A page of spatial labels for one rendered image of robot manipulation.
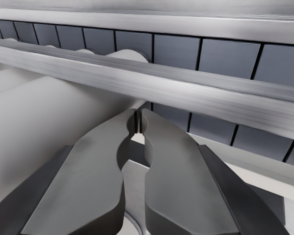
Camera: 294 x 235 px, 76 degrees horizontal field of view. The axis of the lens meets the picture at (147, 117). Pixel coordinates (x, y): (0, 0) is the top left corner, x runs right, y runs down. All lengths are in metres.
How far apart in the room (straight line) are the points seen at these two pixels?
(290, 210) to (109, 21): 0.28
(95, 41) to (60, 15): 0.05
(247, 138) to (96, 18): 0.16
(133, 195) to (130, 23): 0.23
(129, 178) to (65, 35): 0.19
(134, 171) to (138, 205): 0.07
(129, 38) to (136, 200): 0.23
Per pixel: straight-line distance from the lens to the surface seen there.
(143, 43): 0.17
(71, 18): 0.22
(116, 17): 0.18
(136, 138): 0.16
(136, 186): 0.28
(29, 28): 0.28
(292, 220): 0.31
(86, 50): 0.20
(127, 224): 0.35
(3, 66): 0.20
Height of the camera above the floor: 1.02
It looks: 47 degrees down
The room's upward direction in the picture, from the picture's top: 133 degrees counter-clockwise
